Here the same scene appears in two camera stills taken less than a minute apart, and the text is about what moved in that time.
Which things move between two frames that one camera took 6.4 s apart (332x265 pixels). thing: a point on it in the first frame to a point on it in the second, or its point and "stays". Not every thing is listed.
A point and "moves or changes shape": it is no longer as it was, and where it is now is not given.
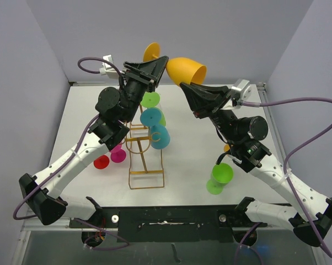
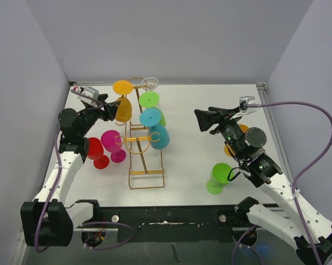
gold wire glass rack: x=146 y=162 stays
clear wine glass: x=159 y=105 moves or changes shape
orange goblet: x=181 y=70 moves or changes shape
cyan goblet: x=160 y=138 stays
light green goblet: x=151 y=100 stays
